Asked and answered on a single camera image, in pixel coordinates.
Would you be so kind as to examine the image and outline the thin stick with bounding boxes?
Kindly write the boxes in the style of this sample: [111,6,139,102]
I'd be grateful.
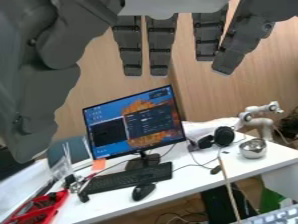
[218,155,244,224]

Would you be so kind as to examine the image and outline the black headphones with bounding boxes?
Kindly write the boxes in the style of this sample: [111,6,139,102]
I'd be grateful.
[196,125,237,150]

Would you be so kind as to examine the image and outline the white desk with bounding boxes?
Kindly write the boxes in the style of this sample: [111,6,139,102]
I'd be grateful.
[0,120,298,224]

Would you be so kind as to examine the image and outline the small white jointed device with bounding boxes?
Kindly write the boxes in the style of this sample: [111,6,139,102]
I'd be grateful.
[236,100,286,143]

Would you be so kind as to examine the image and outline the metal bowl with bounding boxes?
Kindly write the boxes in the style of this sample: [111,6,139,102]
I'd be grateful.
[238,137,269,160]

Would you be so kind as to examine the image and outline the orange sticky note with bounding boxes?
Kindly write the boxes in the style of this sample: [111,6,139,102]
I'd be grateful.
[89,157,108,172]

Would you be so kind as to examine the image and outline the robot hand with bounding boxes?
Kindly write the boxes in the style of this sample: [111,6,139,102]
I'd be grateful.
[0,0,298,164]

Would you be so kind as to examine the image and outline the red tray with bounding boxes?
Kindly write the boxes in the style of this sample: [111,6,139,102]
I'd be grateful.
[3,189,71,224]

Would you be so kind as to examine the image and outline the black keyboard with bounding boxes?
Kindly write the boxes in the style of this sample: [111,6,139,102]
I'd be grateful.
[81,161,175,196]

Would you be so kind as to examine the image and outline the black computer mouse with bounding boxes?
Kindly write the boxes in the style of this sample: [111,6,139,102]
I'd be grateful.
[131,182,159,202]

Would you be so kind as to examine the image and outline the computer monitor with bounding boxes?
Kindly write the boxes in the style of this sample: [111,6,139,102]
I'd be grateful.
[81,84,188,168]

